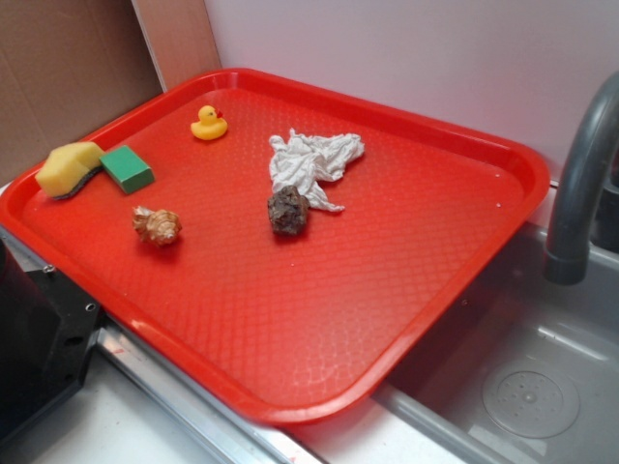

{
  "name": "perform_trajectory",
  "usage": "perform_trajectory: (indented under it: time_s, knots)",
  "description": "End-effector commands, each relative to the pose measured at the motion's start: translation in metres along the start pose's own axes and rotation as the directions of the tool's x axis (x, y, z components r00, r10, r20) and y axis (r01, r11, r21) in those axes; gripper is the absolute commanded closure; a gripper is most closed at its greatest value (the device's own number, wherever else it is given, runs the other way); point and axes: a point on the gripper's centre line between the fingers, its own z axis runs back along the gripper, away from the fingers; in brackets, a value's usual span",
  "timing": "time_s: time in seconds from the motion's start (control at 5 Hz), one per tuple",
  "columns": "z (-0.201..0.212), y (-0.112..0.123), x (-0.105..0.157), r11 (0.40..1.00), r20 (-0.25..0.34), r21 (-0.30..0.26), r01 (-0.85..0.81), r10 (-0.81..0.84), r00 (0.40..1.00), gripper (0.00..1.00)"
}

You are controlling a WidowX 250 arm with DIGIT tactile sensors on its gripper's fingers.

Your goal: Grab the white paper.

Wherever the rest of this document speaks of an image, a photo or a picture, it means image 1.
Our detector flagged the brown cardboard panel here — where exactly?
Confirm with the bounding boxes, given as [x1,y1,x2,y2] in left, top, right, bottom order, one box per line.
[1,1,162,184]

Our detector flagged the dark brown rock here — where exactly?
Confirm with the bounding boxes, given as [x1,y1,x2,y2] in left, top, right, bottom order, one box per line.
[267,186,310,236]

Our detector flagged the brown seashell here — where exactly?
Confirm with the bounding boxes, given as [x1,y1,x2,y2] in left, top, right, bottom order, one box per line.
[132,206,182,247]

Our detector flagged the crumpled white paper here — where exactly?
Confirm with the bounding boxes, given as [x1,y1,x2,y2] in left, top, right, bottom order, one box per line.
[269,129,365,214]

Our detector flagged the green block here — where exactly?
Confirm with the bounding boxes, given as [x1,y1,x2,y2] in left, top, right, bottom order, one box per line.
[100,146,155,194]

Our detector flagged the grey toy sink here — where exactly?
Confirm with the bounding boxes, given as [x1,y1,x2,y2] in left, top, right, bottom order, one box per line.
[374,202,618,463]

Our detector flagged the sink drain cover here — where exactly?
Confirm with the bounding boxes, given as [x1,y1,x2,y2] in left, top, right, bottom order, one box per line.
[482,367,579,437]

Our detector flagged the yellow rubber duck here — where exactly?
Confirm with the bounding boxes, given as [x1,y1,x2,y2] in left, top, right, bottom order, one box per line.
[190,105,228,141]

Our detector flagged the grey faucet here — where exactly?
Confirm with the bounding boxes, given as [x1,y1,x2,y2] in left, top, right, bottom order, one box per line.
[544,73,618,285]

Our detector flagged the red plastic tray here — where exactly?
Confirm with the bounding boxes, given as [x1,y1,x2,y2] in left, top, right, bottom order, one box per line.
[1,69,549,425]

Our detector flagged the yellow sponge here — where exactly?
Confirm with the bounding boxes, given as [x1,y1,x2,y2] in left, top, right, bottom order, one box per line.
[35,141,105,200]

